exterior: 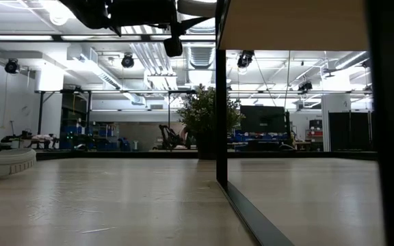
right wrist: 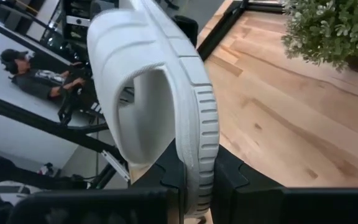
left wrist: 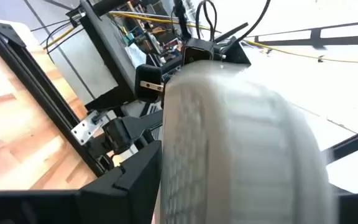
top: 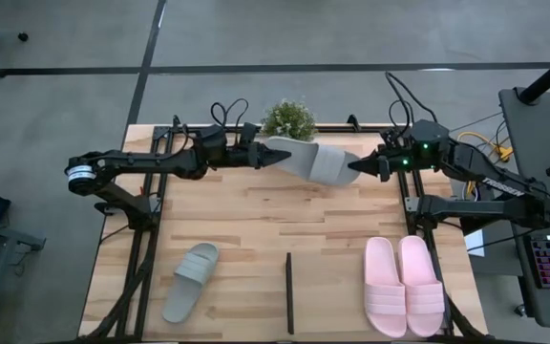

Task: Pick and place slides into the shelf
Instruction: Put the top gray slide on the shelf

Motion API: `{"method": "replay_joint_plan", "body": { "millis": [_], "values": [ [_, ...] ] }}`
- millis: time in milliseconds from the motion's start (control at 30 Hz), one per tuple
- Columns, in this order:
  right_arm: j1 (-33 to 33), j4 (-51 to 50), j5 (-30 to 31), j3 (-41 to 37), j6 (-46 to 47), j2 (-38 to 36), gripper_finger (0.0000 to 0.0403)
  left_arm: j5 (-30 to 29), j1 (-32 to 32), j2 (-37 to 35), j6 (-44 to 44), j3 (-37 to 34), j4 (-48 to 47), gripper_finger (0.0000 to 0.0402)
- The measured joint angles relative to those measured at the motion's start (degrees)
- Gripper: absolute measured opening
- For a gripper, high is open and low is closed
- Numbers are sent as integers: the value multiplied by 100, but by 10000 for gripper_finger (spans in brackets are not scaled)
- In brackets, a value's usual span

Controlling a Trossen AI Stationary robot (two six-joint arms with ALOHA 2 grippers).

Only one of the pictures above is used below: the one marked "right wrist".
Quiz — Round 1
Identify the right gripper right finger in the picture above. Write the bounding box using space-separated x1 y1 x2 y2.
210 145 358 224

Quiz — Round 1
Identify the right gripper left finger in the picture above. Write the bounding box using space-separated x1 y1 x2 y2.
7 139 186 224

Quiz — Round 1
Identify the grey rubber slide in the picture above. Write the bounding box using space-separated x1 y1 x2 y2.
86 0 220 218

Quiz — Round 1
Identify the person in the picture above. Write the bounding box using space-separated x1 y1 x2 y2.
0 49 88 101

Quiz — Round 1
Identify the potted green plant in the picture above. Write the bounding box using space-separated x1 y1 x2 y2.
280 0 358 73

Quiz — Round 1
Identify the black equipment rack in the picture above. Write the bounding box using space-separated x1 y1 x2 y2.
62 0 119 50

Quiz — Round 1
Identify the silver aluminium rail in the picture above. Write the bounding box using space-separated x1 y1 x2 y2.
100 149 131 182

